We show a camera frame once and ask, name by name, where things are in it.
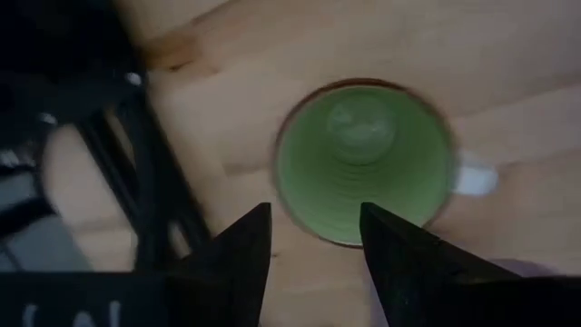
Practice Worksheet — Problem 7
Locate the black table frame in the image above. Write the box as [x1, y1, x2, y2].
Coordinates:
[0, 0, 214, 273]

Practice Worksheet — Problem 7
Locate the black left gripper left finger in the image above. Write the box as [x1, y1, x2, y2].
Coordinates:
[165, 203, 273, 327]

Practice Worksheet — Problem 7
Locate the green mug white handle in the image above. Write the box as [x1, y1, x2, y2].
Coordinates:
[271, 77, 499, 249]

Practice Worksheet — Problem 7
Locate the pale lavender mug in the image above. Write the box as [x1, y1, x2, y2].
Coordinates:
[368, 257, 550, 327]

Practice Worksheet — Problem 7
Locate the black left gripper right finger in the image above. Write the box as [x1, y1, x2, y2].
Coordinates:
[359, 203, 537, 327]

